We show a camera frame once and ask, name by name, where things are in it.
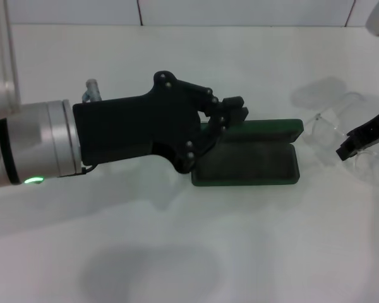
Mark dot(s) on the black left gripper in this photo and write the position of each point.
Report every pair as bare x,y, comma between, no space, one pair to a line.
129,126

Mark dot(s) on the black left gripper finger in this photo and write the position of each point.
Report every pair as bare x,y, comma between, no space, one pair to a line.
237,115

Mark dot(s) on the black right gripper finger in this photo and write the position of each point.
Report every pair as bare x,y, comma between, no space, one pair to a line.
353,142

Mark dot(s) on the clear frame glasses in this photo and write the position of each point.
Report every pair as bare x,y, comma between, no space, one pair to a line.
319,118

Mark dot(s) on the green glasses case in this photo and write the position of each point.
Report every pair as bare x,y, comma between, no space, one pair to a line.
246,164

